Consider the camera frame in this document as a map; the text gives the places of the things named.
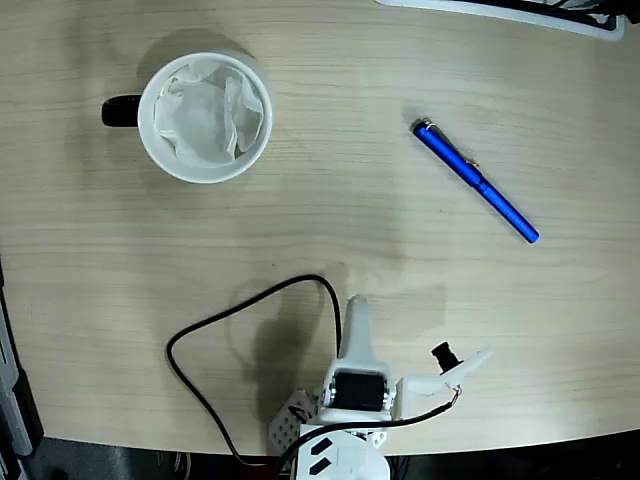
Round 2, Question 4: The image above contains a blue pen with gold clip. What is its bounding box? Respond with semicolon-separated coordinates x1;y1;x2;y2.
410;117;541;246

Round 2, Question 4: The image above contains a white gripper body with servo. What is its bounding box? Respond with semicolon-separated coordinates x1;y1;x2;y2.
314;357;404;425

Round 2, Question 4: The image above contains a white perforated block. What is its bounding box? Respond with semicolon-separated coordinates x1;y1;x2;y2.
268;388;321;449

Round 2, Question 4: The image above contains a white mug with black handle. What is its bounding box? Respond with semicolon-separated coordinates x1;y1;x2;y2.
100;51;275;185

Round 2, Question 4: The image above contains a black cable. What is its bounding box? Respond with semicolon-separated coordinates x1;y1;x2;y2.
166;273;464;474

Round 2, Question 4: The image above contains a black device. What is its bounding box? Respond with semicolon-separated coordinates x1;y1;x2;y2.
499;0;640;25

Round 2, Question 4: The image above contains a crumpled white tissue paper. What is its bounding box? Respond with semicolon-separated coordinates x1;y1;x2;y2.
153;62;265;169

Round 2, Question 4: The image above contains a black camera on white bracket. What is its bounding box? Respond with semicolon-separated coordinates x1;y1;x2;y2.
402;340;496;401

